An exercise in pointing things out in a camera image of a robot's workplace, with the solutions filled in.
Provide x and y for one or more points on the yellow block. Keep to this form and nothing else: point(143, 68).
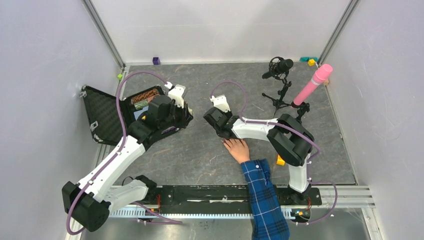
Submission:
point(280, 161)

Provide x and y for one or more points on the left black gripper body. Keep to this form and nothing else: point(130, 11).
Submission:
point(178, 116)

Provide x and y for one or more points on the small yellow cube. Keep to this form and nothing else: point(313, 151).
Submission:
point(311, 62)

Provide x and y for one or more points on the blue plaid sleeve forearm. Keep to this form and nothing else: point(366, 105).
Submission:
point(269, 222)

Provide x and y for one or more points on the black poker chip case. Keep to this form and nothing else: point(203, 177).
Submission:
point(102, 114)

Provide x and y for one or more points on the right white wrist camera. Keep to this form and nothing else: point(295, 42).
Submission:
point(220, 102)

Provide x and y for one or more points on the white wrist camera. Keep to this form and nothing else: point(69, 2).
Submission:
point(176, 93)
point(220, 102)

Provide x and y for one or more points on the purple cube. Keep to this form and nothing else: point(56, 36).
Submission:
point(156, 61)

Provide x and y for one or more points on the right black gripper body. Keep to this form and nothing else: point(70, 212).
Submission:
point(228, 114)

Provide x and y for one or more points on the teal block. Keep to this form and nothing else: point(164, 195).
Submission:
point(307, 58)

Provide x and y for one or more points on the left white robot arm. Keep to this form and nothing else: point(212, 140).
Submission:
point(92, 200)

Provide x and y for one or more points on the pink foam cylinder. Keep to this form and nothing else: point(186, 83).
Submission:
point(320, 76)

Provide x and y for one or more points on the person hand with painted nails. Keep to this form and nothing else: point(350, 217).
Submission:
point(238, 149)

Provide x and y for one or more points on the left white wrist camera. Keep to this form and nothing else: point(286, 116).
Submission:
point(176, 93)

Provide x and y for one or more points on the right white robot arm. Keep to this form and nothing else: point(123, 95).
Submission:
point(292, 142)

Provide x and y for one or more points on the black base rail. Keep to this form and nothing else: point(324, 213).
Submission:
point(220, 199)

